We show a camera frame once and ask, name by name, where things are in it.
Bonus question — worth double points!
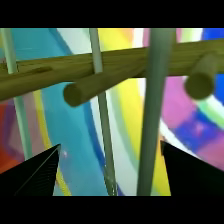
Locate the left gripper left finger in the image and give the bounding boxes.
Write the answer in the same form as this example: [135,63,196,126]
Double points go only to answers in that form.
[0,143,62,197]

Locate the wooden rack with pegs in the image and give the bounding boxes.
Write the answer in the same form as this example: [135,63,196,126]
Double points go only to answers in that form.
[0,38,224,108]

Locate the pale grey rod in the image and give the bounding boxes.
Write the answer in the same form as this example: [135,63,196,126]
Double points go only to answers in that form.
[0,28,34,162]
[135,28,178,197]
[88,28,119,197]

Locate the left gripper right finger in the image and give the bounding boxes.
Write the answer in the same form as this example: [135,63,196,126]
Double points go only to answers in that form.
[160,140,224,197]

